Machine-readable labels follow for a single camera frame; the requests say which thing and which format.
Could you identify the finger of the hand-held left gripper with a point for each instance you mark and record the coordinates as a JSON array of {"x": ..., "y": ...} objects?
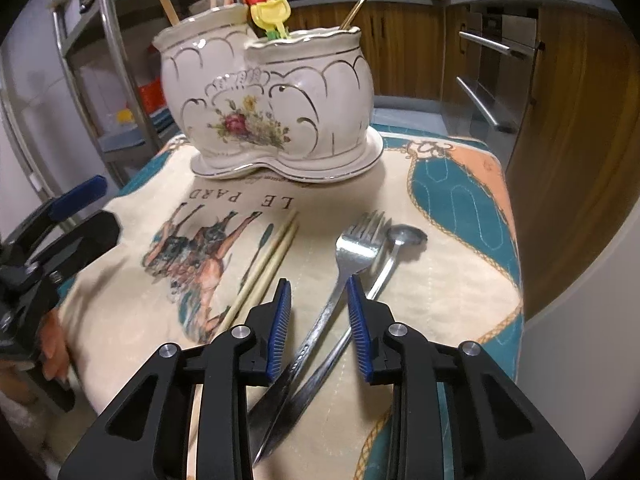
[
  {"x": 80, "y": 240},
  {"x": 80, "y": 195}
]

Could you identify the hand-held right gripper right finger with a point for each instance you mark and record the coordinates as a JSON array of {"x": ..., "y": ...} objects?
[{"x": 357, "y": 330}]

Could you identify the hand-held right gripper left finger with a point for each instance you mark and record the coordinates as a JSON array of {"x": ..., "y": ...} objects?
[{"x": 280, "y": 330}]

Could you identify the silver fork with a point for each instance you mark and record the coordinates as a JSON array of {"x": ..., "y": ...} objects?
[{"x": 357, "y": 250}]

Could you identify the silver spoon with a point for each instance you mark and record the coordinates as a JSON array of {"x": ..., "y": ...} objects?
[{"x": 407, "y": 236}]

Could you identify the white floral ceramic utensil holder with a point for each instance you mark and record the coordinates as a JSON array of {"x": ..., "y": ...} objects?
[{"x": 310, "y": 110}]

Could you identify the person's left hand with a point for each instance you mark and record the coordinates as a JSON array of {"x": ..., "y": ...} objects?
[{"x": 52, "y": 350}]

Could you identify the yellow packet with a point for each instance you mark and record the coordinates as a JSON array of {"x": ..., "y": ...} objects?
[{"x": 124, "y": 117}]

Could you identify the printed quilted tablecloth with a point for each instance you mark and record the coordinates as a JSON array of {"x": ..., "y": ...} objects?
[{"x": 450, "y": 270}]

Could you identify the large red plastic bag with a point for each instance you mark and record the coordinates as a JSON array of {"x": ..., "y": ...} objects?
[{"x": 150, "y": 96}]

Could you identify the wooden kitchen cabinet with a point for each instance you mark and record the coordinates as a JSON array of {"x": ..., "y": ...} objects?
[{"x": 575, "y": 160}]

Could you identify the built-in oven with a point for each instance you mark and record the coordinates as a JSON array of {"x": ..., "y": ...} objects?
[{"x": 492, "y": 60}]

